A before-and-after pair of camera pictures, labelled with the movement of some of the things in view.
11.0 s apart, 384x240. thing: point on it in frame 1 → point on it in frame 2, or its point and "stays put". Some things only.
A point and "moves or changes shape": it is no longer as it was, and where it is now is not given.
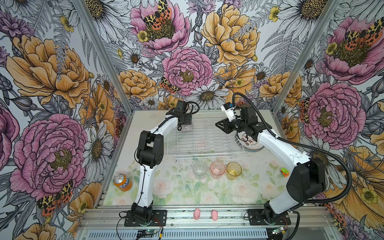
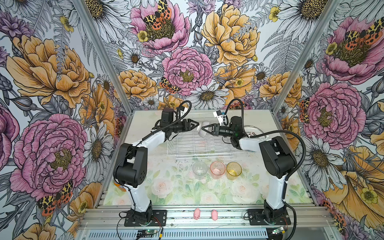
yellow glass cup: x=233 y=169 stays put
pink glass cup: x=217 y=169 stays put
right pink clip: x=214 y=215 stays put
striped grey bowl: x=187 y=128 moves or changes shape
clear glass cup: x=199 y=169 stays put
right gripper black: x=226 y=125 → x=213 y=132
